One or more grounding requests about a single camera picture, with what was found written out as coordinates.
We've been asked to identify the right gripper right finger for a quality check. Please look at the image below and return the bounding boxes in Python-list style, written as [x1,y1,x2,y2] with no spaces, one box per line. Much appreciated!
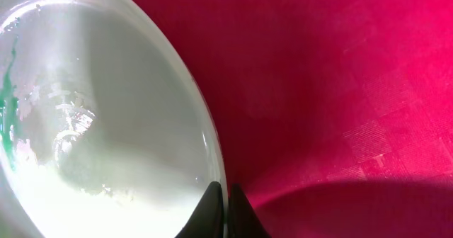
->
[228,184,270,238]

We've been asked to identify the cream white plate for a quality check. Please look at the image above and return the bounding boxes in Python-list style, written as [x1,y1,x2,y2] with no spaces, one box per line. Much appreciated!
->
[1,0,226,237]

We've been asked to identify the red plastic tray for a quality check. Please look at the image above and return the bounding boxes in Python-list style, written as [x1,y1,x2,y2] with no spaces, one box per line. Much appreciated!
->
[133,0,452,237]

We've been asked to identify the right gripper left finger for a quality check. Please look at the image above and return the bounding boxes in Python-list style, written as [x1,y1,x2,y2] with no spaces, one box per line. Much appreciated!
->
[176,181,224,238]

